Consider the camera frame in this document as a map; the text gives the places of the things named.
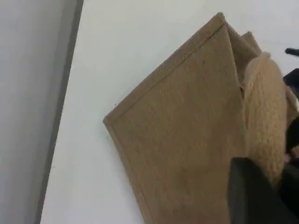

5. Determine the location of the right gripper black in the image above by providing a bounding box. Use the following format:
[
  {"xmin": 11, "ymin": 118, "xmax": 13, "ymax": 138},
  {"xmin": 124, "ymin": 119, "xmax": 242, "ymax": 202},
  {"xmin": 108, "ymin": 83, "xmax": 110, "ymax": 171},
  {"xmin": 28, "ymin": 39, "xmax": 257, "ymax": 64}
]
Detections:
[{"xmin": 283, "ymin": 47, "xmax": 299, "ymax": 152}]

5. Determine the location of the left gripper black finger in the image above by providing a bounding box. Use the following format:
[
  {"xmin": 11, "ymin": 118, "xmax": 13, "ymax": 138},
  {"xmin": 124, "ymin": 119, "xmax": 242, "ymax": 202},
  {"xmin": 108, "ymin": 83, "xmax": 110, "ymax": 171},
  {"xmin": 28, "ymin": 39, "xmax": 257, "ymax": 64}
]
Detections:
[
  {"xmin": 228, "ymin": 156, "xmax": 299, "ymax": 224},
  {"xmin": 279, "ymin": 161, "xmax": 299, "ymax": 219}
]

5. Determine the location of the brown jute bag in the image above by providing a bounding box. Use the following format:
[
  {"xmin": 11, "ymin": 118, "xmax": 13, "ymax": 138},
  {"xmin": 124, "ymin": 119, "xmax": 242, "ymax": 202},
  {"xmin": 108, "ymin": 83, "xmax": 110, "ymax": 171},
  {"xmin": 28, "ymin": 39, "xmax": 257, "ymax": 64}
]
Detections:
[{"xmin": 102, "ymin": 12, "xmax": 299, "ymax": 224}]

